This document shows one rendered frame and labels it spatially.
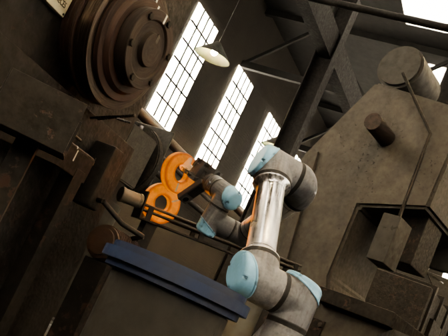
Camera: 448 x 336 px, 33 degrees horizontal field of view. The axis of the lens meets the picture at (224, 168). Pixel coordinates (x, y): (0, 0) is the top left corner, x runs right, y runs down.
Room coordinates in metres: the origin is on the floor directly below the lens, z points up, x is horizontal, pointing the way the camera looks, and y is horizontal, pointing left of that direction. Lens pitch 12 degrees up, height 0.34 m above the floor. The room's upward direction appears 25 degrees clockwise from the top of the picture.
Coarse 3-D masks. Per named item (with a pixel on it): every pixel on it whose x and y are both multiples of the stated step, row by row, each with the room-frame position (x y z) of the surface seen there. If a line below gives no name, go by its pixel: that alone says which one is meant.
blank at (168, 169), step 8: (176, 152) 2.77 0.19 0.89; (168, 160) 2.73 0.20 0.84; (176, 160) 2.74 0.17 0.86; (184, 160) 2.77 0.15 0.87; (192, 160) 2.79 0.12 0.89; (168, 168) 2.73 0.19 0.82; (176, 168) 2.75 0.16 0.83; (168, 176) 2.74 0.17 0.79; (184, 176) 2.81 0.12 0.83; (168, 184) 2.75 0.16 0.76; (176, 184) 2.77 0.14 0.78; (184, 184) 2.80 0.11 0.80; (176, 192) 2.78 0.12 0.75
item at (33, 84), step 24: (0, 96) 1.80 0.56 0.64; (24, 96) 1.81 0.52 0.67; (48, 96) 1.82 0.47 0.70; (0, 120) 1.80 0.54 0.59; (24, 120) 1.81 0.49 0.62; (48, 120) 1.82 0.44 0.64; (72, 120) 1.83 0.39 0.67; (24, 144) 1.94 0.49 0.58; (48, 144) 1.82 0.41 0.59; (0, 168) 1.93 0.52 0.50; (24, 168) 1.94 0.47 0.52; (0, 192) 1.94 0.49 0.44; (0, 216) 1.94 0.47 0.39
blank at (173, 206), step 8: (160, 184) 2.85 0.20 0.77; (152, 192) 2.84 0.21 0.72; (160, 192) 2.86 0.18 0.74; (168, 192) 2.87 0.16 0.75; (152, 200) 2.85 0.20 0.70; (168, 200) 2.90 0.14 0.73; (176, 200) 2.90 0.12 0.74; (168, 208) 2.89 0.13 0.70; (176, 208) 2.90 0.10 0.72; (152, 216) 2.87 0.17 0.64; (168, 216) 2.90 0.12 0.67
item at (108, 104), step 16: (96, 0) 2.31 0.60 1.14; (112, 0) 2.32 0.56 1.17; (80, 16) 2.33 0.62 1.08; (96, 16) 2.29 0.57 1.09; (80, 32) 2.33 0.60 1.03; (96, 32) 2.33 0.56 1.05; (80, 48) 2.35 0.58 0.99; (80, 64) 2.38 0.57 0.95; (80, 80) 2.44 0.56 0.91; (96, 80) 2.43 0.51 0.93; (96, 96) 2.47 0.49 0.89
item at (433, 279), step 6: (414, 276) 13.05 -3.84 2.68; (426, 276) 12.98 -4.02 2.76; (432, 276) 13.77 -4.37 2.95; (438, 276) 13.91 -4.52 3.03; (426, 282) 12.97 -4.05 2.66; (432, 282) 12.94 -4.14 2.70; (438, 282) 12.91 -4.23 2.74; (444, 282) 13.86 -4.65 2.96; (444, 288) 12.86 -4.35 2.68; (438, 294) 12.88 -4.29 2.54; (444, 294) 12.85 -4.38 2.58
